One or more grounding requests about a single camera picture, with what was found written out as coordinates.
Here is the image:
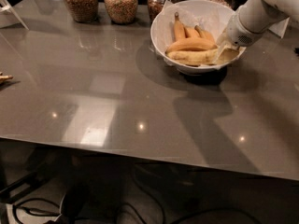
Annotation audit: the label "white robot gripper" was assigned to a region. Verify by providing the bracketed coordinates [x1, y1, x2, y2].
[213, 6, 265, 65]

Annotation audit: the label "long spotted yellow banana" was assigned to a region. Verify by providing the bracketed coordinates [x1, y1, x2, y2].
[167, 49, 217, 66]

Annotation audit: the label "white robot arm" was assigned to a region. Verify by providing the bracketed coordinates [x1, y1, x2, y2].
[213, 0, 299, 63]

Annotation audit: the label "yellow banana right back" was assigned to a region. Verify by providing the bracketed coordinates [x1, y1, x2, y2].
[194, 25, 216, 46]

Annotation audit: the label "white ceramic bowl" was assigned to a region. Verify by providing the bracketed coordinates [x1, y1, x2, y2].
[150, 0, 245, 75]

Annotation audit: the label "short yellow banana middle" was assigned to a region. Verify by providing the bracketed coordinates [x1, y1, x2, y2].
[184, 27, 200, 37]

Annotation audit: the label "yellow banana middle front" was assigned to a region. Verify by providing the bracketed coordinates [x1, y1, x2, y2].
[166, 37, 217, 53]

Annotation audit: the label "upright yellow banana left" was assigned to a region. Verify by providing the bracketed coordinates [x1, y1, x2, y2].
[174, 12, 185, 41]

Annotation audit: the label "glass jar mixed grains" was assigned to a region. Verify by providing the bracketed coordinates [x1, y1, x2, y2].
[104, 0, 138, 24]

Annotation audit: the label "glass jar brown grains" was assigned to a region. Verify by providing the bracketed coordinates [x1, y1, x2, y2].
[64, 0, 98, 22]

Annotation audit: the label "white stand left edge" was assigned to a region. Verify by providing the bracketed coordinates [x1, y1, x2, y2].
[0, 0, 28, 29]

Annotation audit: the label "black cable right floor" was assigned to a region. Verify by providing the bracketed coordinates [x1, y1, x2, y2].
[112, 171, 263, 224]

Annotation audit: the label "black cable floor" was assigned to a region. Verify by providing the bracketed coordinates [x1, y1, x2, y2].
[112, 171, 263, 224]
[11, 197, 64, 224]

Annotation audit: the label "black cable left floor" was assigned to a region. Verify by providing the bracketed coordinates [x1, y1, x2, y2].
[11, 197, 64, 224]

